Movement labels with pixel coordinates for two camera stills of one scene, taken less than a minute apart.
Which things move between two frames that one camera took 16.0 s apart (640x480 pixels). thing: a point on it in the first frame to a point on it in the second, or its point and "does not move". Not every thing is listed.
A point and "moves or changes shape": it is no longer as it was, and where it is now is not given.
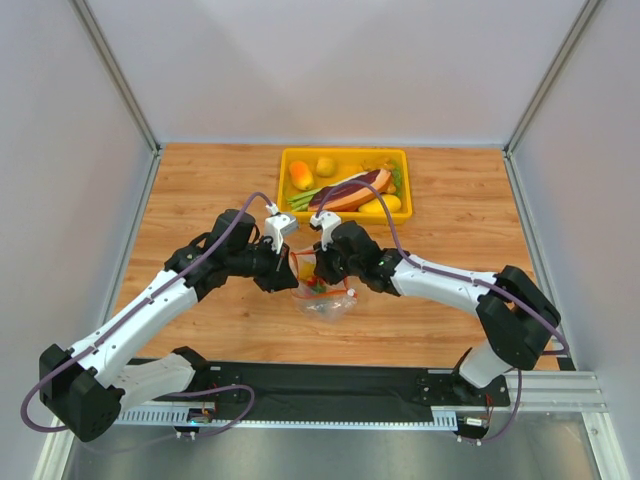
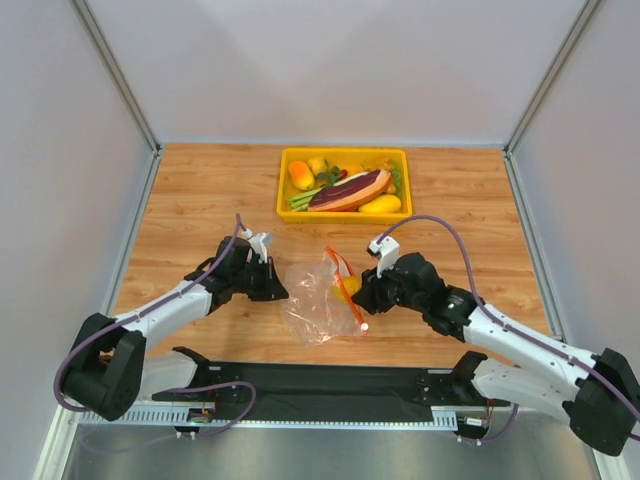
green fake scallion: (301, 201) does not move
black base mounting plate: (237, 386) does not move
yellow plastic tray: (346, 157) does not move
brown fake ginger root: (377, 164) does not move
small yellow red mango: (301, 176) does not move
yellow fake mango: (391, 202) does not move
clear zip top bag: (323, 301) moves or changes shape
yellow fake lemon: (306, 270) to (352, 284)
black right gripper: (326, 265) to (379, 291)
